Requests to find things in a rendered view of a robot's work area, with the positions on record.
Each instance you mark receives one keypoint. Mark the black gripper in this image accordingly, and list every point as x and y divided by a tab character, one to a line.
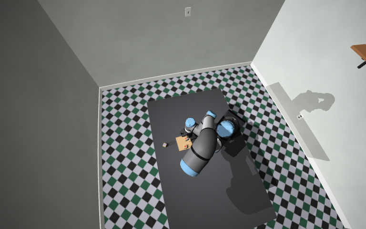
184	132

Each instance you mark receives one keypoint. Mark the tan flat mat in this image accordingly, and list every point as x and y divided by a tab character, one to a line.
180	142

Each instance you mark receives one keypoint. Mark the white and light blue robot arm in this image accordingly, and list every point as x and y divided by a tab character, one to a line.
208	141

